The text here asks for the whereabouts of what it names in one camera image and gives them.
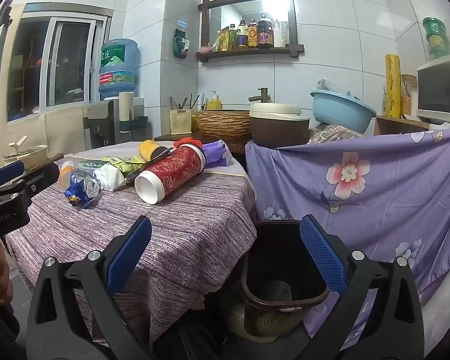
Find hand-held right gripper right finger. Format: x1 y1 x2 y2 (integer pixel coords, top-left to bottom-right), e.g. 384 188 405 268
299 214 425 360

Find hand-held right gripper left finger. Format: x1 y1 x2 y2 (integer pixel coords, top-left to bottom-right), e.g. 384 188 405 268
27 215 152 360

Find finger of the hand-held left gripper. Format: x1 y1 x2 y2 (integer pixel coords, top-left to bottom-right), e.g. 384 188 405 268
0 162 61 211
0 160 25 188

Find dark brown trash bin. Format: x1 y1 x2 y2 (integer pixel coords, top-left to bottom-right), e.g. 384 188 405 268
240 219 331 336

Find blue foil wrapper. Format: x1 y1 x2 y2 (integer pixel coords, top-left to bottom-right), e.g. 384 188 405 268
63 169 103 209

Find dark green packet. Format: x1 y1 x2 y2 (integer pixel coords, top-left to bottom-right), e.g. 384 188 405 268
79 159 111 172

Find yellow green packet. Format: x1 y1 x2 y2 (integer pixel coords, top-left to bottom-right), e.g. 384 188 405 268
105 156 146 176

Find red patterned cylindrical canister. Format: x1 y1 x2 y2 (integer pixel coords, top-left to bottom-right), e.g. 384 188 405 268
134 144 208 205

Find yellow cylindrical can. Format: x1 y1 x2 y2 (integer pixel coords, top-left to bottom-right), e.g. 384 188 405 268
139 139 173 163

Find red knitted cloth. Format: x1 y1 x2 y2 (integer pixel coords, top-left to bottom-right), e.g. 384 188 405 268
172 137 204 149

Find purple plastic bag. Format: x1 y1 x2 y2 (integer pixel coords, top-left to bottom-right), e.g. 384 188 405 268
202 139 233 168

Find person's left hand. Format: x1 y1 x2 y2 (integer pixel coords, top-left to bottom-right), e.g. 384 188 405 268
0 240 14 305

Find cream pot with lid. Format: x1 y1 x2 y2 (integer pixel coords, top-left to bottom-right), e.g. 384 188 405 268
2 136 49 170

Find beige cloth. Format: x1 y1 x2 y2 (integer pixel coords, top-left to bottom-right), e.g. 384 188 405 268
5 105 85 159

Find purple striped tablecloth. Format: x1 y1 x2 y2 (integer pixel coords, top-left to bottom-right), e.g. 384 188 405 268
5 140 259 342

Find purple floral sheet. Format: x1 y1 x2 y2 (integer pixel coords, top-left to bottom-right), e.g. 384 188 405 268
245 124 450 350

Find water dispenser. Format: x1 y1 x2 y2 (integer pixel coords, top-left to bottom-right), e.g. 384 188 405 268
83 97 149 151

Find white cup stack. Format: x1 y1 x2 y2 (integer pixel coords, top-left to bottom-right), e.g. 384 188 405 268
119 92 135 133

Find sliding window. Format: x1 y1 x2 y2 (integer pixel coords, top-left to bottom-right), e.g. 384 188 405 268
7 3 111 122

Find paisley patterned cloth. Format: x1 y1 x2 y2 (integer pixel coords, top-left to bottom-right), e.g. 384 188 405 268
309 124 365 144

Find blue water jug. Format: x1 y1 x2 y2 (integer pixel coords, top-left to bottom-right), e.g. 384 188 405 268
98 38 140 100

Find brown and cream rice cooker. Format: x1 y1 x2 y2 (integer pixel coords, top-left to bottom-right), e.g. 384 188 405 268
249 102 310 147

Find wooden counter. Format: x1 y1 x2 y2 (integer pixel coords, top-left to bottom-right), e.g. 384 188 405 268
154 131 249 155

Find beige chopstick holder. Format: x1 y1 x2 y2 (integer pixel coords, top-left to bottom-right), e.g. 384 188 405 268
168 94 199 135

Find light blue plastic basin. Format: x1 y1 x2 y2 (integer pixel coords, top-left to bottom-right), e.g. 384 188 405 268
310 89 377 134

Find wooden cabinet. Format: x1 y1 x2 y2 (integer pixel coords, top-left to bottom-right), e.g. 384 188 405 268
373 115 431 136

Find wicker pattern basin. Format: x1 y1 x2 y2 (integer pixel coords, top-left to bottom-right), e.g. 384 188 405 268
195 109 252 140

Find clear plastic bag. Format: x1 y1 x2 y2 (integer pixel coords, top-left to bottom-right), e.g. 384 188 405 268
315 78 361 100

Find bronze faucet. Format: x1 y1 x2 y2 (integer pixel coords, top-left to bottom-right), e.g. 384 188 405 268
248 87 274 104

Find glass jar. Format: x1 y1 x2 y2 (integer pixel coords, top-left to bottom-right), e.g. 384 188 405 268
401 74 418 116

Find yellow roll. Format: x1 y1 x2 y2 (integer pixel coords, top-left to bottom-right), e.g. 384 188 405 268
385 54 403 118

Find white microwave oven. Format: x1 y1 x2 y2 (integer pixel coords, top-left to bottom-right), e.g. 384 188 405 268
416 54 450 127

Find white bottle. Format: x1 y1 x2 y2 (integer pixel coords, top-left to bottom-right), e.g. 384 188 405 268
275 20 290 48

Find dark soy sauce bottle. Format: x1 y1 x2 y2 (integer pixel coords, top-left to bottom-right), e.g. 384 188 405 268
257 14 274 49

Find orange label bottle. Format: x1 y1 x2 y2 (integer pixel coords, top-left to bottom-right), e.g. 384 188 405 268
248 18 259 49

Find purple label oil bottle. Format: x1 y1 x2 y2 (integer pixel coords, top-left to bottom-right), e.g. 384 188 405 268
237 20 249 50

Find green instant noodle cups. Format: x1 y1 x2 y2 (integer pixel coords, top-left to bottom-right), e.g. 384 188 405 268
422 17 450 60

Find wooden framed mirror shelf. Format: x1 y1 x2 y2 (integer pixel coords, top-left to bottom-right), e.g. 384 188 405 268
196 0 305 63

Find green wall bag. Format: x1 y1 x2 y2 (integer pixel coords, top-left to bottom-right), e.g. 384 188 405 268
173 28 191 60

